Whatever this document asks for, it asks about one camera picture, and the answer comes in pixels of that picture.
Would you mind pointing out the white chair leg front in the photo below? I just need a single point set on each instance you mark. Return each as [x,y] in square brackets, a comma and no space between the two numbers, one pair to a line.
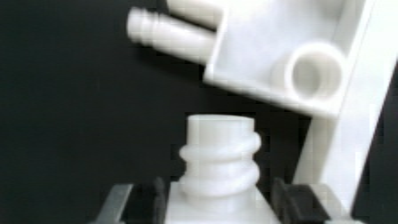
[214,196]

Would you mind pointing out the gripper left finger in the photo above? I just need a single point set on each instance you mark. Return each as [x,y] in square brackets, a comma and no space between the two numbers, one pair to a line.
[134,204]

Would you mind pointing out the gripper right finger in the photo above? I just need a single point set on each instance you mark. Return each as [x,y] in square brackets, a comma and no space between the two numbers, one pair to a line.
[295,204]

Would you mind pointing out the white chair seat block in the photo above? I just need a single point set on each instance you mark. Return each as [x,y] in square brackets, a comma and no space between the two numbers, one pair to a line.
[303,53]

